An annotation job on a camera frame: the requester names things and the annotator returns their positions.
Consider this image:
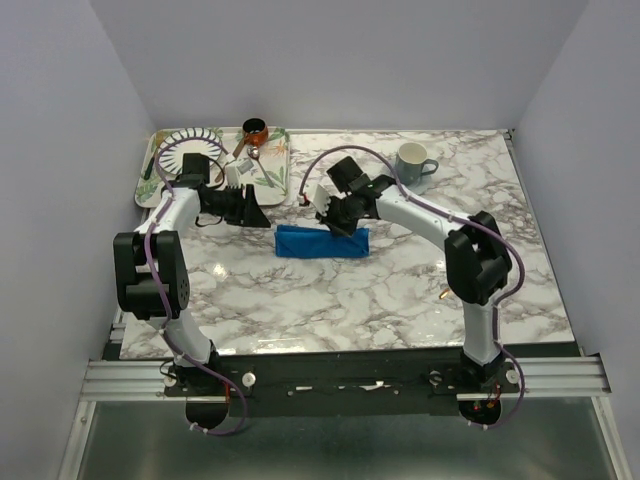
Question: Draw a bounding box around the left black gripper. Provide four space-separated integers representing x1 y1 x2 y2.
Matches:
202 182 271 227

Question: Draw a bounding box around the blue satin napkin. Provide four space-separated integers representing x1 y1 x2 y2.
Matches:
274 225 370 259

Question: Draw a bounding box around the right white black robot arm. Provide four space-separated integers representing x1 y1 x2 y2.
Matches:
306 156 512 392

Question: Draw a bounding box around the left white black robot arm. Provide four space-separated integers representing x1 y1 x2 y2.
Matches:
113 153 271 395

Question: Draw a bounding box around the floral serving tray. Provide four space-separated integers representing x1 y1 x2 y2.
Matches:
134 127 290 209

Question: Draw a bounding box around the silver spoon on tray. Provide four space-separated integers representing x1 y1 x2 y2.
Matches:
247 145 275 188

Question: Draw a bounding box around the grey blue saucer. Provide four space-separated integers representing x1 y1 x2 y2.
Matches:
396 163 438 194

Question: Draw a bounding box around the brown ceramic pot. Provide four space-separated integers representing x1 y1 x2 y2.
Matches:
242 118 269 147

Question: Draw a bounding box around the grey blue mug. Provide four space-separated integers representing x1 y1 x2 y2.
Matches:
395 142 439 186

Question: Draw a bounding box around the striped white blue plate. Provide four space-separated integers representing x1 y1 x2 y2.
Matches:
156 127 222 176

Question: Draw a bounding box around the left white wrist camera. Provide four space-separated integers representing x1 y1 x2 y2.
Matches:
225 158 253 187

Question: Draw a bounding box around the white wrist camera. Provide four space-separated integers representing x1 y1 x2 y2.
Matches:
225 158 253 187
299 184 331 217

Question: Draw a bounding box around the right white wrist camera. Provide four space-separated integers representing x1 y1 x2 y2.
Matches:
299 184 331 217

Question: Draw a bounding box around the wooden handled knife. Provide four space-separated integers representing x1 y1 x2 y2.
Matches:
215 137 246 183

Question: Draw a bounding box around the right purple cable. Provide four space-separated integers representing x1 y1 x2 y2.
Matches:
298 145 527 431

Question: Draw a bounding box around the dark green handled utensil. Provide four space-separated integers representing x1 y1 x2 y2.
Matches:
141 147 157 181

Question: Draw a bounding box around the aluminium frame rail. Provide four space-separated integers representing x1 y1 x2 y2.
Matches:
81 351 611 401

